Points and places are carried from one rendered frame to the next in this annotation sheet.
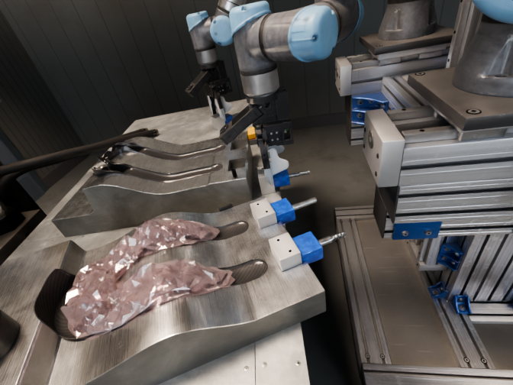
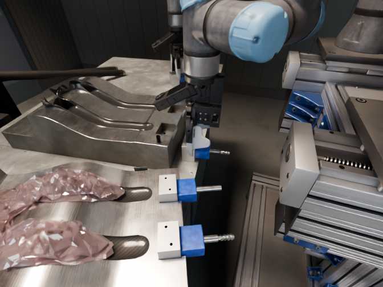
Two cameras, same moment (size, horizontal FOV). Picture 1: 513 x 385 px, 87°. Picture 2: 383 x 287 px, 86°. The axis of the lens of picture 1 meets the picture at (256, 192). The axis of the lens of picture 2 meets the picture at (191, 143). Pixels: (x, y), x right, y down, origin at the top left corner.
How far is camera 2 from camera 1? 16 cm
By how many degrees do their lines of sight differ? 6
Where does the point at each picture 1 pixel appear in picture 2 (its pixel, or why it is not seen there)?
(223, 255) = (115, 221)
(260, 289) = (131, 273)
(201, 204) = (125, 155)
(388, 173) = (293, 196)
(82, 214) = (26, 134)
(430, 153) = (342, 193)
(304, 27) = (248, 25)
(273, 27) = (219, 15)
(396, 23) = (355, 34)
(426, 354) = not seen: outside the picture
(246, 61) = (189, 41)
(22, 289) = not seen: outside the picture
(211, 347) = not seen: outside the picture
